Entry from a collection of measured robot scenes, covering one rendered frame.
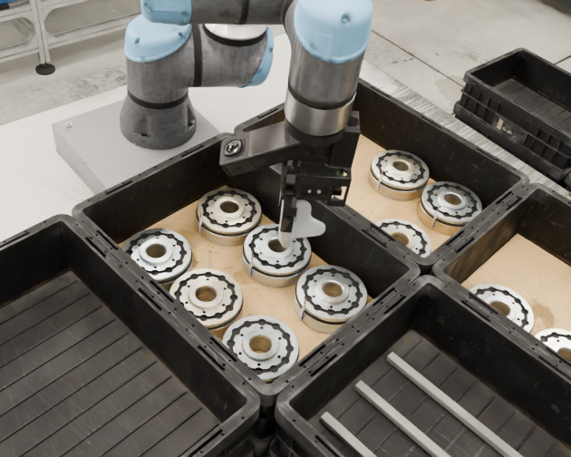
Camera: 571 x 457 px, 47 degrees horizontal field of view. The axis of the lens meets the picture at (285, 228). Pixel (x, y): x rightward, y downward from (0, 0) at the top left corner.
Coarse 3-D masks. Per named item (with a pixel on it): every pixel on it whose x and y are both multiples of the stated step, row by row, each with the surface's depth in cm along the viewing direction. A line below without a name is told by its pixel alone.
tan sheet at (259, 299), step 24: (192, 216) 107; (264, 216) 109; (192, 240) 103; (192, 264) 100; (216, 264) 100; (240, 264) 101; (312, 264) 102; (264, 288) 98; (288, 288) 98; (264, 312) 95; (288, 312) 95; (312, 336) 92
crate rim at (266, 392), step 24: (216, 144) 105; (168, 168) 100; (120, 192) 95; (72, 216) 91; (336, 216) 96; (384, 240) 93; (408, 264) 90; (360, 312) 83; (216, 336) 79; (336, 336) 80; (240, 360) 77; (312, 360) 78; (264, 384) 75; (288, 384) 75
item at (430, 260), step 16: (384, 96) 119; (272, 112) 112; (416, 112) 117; (240, 128) 108; (432, 128) 115; (464, 144) 111; (496, 160) 109; (512, 192) 103; (352, 208) 97; (496, 208) 100; (368, 224) 95; (480, 224) 98; (448, 240) 94; (416, 256) 91; (432, 256) 92
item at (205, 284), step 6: (198, 282) 92; (204, 282) 93; (210, 282) 93; (192, 288) 92; (198, 288) 92; (210, 288) 93; (216, 288) 92; (192, 294) 91; (222, 294) 91; (192, 300) 90; (198, 300) 90; (216, 300) 90; (222, 300) 91; (198, 306) 90; (204, 306) 90; (210, 306) 90; (216, 306) 90
